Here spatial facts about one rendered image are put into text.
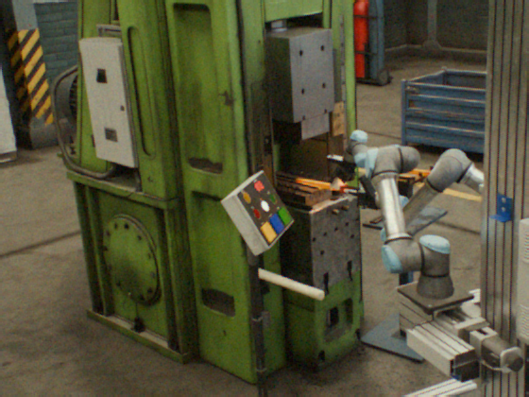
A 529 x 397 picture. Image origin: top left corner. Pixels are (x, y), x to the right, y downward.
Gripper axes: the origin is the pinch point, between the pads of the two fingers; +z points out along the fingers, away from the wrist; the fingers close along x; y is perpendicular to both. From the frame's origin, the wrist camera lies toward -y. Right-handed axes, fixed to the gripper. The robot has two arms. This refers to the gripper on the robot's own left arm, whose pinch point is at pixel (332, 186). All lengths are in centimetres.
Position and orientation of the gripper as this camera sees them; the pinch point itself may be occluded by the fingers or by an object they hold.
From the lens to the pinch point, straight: 405.4
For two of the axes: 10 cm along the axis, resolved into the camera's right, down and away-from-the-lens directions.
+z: -3.0, 7.3, 6.1
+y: 6.6, 6.3, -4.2
